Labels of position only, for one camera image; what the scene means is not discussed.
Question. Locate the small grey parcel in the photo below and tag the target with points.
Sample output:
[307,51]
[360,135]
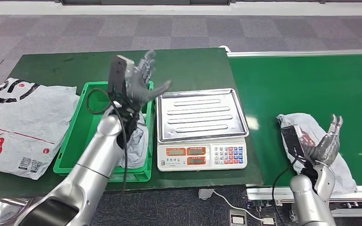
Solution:
[137,146]

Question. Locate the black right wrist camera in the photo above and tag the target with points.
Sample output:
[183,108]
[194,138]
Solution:
[293,143]

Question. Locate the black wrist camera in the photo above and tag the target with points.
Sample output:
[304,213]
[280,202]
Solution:
[118,75]
[293,143]

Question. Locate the white power plug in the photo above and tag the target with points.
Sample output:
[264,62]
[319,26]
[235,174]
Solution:
[268,221]

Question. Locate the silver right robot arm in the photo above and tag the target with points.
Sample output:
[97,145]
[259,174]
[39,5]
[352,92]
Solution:
[306,202]

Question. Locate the large grey parcel brown print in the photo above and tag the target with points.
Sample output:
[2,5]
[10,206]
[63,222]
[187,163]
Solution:
[302,121]

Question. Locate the white table foot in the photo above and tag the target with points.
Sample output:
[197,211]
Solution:
[206,194]

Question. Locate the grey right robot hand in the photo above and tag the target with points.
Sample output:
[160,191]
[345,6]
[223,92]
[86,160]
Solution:
[326,149]

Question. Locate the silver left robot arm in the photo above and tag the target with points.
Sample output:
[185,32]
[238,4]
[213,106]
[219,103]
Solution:
[90,174]

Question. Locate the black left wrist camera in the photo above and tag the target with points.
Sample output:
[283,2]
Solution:
[118,75]

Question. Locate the large flat printed mailer bag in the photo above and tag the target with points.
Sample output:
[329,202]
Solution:
[21,118]

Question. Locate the green conveyor belt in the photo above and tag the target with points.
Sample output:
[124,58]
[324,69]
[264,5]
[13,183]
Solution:
[309,81]

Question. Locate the green plastic bin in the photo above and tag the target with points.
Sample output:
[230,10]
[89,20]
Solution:
[78,131]

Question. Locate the white scale with steel pan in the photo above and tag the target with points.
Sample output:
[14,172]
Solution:
[199,115]

